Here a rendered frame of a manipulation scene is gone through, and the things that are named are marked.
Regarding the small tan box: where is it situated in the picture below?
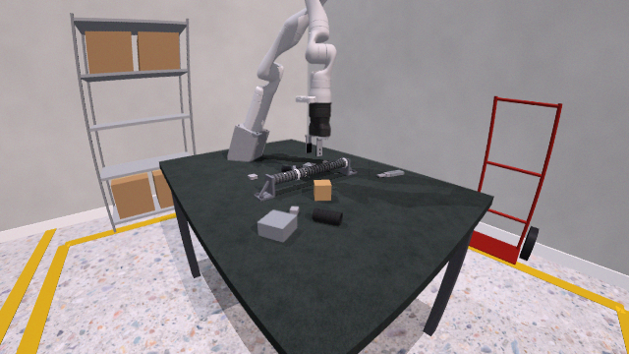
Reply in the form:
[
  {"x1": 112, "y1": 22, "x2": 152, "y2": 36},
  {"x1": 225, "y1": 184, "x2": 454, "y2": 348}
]
[{"x1": 314, "y1": 180, "x2": 331, "y2": 201}]

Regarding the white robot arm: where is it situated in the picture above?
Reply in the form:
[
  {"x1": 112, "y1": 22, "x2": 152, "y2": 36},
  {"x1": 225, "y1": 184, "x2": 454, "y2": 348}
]
[{"x1": 245, "y1": 0, "x2": 337, "y2": 132}]

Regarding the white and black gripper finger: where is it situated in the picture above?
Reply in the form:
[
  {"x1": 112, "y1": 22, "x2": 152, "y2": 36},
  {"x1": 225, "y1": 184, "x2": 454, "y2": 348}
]
[
  {"x1": 305, "y1": 135, "x2": 316, "y2": 153},
  {"x1": 316, "y1": 137, "x2": 329, "y2": 156}
]

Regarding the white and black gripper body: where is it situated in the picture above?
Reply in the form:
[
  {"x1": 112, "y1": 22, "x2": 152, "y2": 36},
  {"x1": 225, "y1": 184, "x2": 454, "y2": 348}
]
[{"x1": 296, "y1": 88, "x2": 332, "y2": 137}]

